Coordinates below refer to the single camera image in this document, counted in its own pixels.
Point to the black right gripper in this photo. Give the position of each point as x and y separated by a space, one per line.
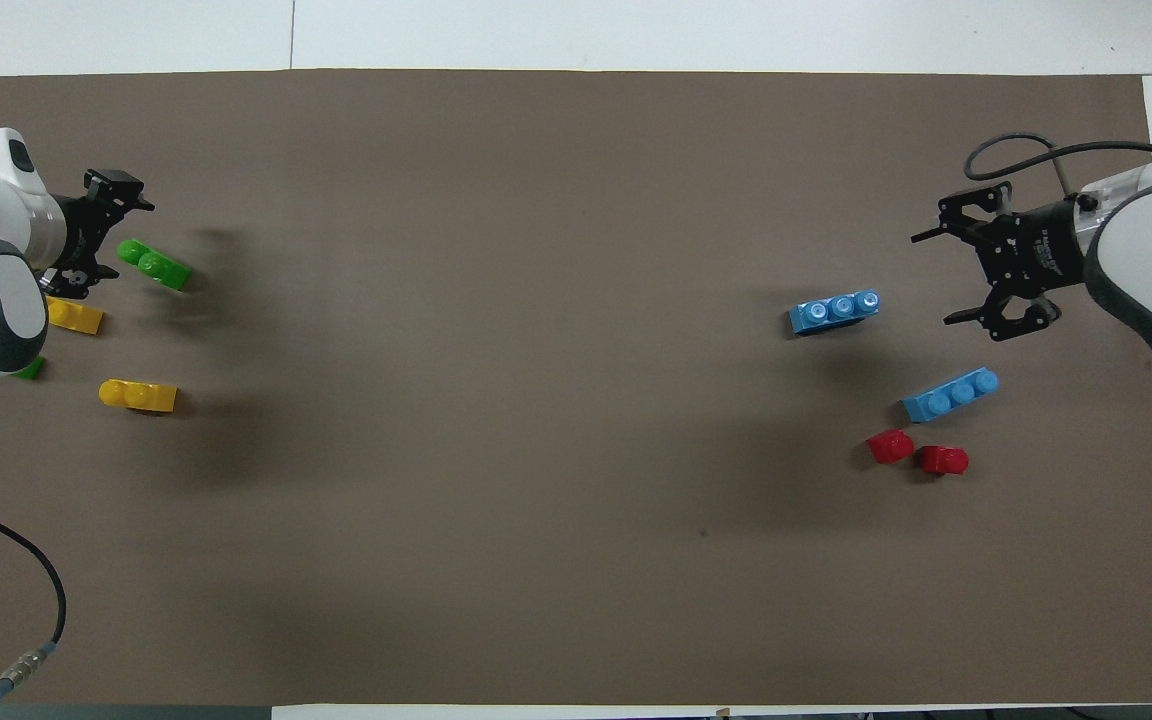
1036 250

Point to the red one-stud toy block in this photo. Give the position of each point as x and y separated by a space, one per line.
944 460
891 446

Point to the green two-stud toy block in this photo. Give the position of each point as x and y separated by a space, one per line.
30 369
156 266

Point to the brown paper table mat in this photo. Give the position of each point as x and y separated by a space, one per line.
576 560

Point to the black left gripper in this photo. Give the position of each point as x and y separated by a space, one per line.
86 232

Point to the yellow two-stud toy block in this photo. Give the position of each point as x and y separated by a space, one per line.
78 318
136 396

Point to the blue three-stud toy block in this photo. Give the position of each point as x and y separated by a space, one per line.
836 312
950 396

